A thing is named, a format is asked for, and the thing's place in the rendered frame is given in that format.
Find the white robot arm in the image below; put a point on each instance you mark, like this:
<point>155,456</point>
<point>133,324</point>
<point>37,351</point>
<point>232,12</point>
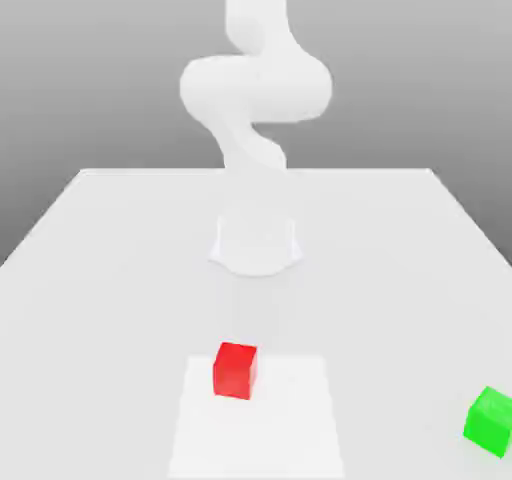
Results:
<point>256,88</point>

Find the small red cube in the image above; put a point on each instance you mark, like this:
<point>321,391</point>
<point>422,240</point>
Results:
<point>234,372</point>

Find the small green cube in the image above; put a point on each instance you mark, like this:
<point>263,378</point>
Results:
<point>488,424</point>

